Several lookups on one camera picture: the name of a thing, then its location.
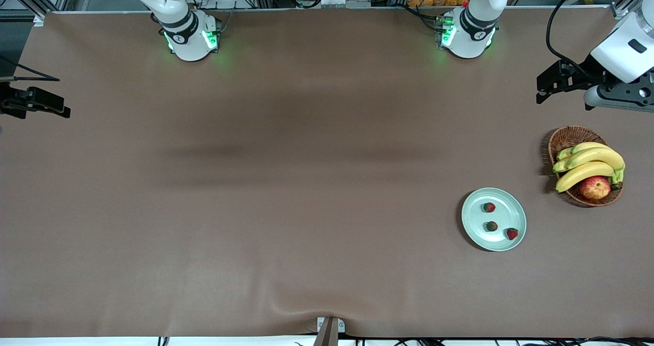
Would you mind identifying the pale green round plate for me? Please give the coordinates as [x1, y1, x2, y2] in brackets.
[461, 188, 527, 252]

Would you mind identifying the brown wicker basket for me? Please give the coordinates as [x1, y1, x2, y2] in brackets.
[548, 126, 624, 207]

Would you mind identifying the yellow banana bunch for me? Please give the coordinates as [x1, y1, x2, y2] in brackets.
[552, 142, 626, 193]

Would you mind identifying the red yellow apple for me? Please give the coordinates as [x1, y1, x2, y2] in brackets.
[579, 176, 612, 200]

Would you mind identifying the brown table cloth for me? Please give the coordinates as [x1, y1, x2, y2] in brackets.
[0, 6, 654, 339]

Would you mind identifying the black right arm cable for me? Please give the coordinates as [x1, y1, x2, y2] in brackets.
[0, 55, 61, 82]

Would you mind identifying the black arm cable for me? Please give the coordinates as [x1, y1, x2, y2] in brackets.
[546, 0, 614, 66]
[0, 55, 61, 82]

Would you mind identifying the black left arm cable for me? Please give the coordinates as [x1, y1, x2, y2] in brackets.
[546, 0, 614, 66]

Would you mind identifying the grey metal clamp bracket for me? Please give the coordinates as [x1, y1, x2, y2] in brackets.
[317, 316, 346, 346]

